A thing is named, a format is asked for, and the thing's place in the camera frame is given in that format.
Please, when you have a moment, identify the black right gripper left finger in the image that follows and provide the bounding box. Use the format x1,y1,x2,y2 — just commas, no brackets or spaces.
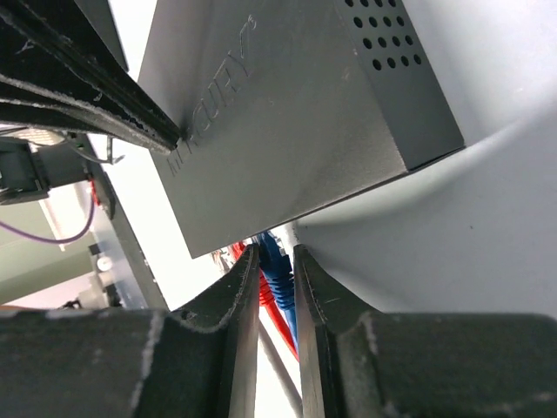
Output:
1,245,259,417

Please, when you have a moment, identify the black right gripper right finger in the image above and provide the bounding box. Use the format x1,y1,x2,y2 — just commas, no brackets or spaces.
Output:
293,245,556,417

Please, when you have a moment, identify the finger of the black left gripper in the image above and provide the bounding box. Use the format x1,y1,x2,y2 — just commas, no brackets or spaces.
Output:
1,1,181,144
1,78,174,155

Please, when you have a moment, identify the red ethernet cable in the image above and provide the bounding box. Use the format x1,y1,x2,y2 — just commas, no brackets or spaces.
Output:
230,241,301,362

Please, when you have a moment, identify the blue ethernet cable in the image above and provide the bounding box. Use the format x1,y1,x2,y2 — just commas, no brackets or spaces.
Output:
256,230,299,349

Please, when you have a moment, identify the black network switch box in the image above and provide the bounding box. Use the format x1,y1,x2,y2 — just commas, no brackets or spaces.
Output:
138,1,464,258

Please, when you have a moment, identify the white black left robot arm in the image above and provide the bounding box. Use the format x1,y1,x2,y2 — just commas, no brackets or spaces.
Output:
1,1,181,205

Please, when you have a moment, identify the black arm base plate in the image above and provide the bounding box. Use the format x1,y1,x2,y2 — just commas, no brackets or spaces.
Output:
84,143,169,311

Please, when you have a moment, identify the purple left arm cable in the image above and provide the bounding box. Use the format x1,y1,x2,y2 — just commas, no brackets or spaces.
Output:
0,195,97,246

